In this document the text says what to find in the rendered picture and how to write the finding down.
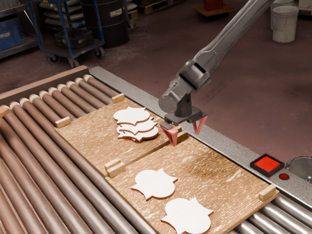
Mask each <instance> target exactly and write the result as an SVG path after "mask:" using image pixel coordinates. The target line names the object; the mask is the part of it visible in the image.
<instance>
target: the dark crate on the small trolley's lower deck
mask: <svg viewBox="0 0 312 234"><path fill-rule="evenodd" d="M67 33H68V37H69V41H70V45H71V48H73V49H79V48H81V47H83V46H85V45H87V44H89V43H91V42H93V41H94V40H93V39H94V38H93V37H92V36H93V35H92V31H91V30H85V29H79V28H74V27H71V28H69V29H67ZM54 35H55V39H56V43H57V45H59V46H65V47H67V44H66V40H65V36H64V31H61V32H59V33H56V34H54Z"/></svg>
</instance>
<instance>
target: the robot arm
mask: <svg viewBox="0 0 312 234"><path fill-rule="evenodd" d="M274 1H275V0H249V1H248V2H247V3H246V4H245V6H244V7H243V8H242V9H241V10H240V11H239V12H238V13H237V14H236V15H235V16H234V18H233V19H232V20H231V21H230V22H229V23H228V24H227V25H226V27H225V28H224V29H223V30H222V31H221V32H220V33H219V34H218V36H217V37H216V38H215V39H214V40H213V41H212V42H211V43H210V44H208V45H207V46H206V47H204V48H202V49H201V50H200V51H199V52H198V53H197V54H196V55H195V57H194V58H193V59H192V60H190V59H189V60H188V61H187V63H186V64H185V65H184V66H183V67H182V68H181V69H180V71H179V72H177V74H176V76H177V77H178V78H176V79H174V80H172V81H171V82H170V86H169V88H168V89H167V90H166V91H165V93H164V94H163V95H162V96H161V97H160V98H159V100H158V104H159V107H160V108H161V110H162V111H164V112H166V113H168V114H166V115H164V121H163V122H161V123H160V128H161V129H162V130H163V132H164V133H165V134H166V136H167V137H168V139H169V141H170V143H171V144H172V146H174V147H175V146H176V141H177V136H178V131H177V130H176V129H174V128H173V126H172V125H170V123H173V125H175V126H179V124H181V123H183V122H185V121H187V122H188V123H190V124H191V123H192V125H193V128H194V131H195V133H196V134H197V135H198V134H199V133H200V130H201V128H202V126H203V124H204V123H205V121H206V119H207V113H205V112H203V111H202V110H201V109H199V108H197V107H194V106H192V102H191V91H193V92H195V93H197V92H198V91H199V90H201V91H202V90H203V89H204V88H205V87H206V86H207V85H208V84H209V83H210V82H211V79H210V77H209V76H210V75H211V74H212V73H213V71H214V70H215V68H216V67H217V66H218V65H219V62H220V61H221V59H222V58H223V56H224V55H225V54H226V52H227V51H228V50H229V49H230V48H231V47H232V46H233V45H234V44H235V43H236V42H237V40H238V39H239V38H240V37H241V36H242V35H243V34H244V33H245V32H246V31H247V30H248V29H249V28H250V27H251V25H252V24H253V23H254V22H255V21H256V20H257V19H258V18H259V17H260V16H261V15H262V14H263V13H264V12H265V11H266V10H267V9H268V8H269V7H270V6H271V5H272V3H273V2H274ZM197 120H200V122H199V125H198V128H197V126H196V121H197ZM171 136H172V138H171Z"/></svg>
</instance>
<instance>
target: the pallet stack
mask: <svg viewBox="0 0 312 234"><path fill-rule="evenodd" d="M182 1H185V0H177V1H175V2H174V0H133V1H131V3H134V4H136V5H137V7H136V8H134V9H136V10H137V12H138V11H141V10H143V12H144V13H143V14H145V15H147V14H150V13H153V12H156V11H159V10H161V9H164V8H167V7H169V6H172V5H174V4H177V3H180V2H182ZM162 2H164V6H162V7H159V8H156V9H154V10H153V9H152V6H154V5H157V4H159V3H162Z"/></svg>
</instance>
